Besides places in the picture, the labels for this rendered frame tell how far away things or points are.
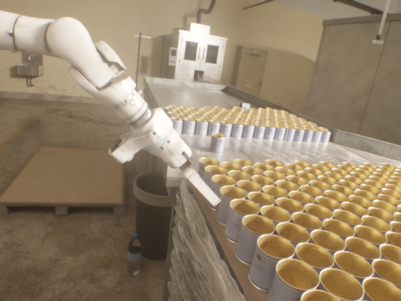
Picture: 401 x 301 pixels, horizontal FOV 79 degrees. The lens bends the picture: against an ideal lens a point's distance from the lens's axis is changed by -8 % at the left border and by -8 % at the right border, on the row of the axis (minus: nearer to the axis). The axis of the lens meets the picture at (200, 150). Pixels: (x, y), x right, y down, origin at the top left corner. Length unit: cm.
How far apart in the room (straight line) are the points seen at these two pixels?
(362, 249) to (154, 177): 172
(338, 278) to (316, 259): 6
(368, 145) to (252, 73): 597
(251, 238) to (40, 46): 51
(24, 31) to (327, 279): 66
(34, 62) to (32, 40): 709
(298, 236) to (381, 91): 326
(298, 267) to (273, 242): 7
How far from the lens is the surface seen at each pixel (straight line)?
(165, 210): 184
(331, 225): 67
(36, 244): 239
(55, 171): 319
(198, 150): 121
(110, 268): 209
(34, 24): 53
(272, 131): 160
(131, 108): 51
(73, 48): 49
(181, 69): 592
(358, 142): 195
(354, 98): 400
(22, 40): 53
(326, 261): 55
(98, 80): 49
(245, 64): 753
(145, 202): 182
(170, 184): 94
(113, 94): 49
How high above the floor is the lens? 148
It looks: 19 degrees down
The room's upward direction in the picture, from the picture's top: 9 degrees clockwise
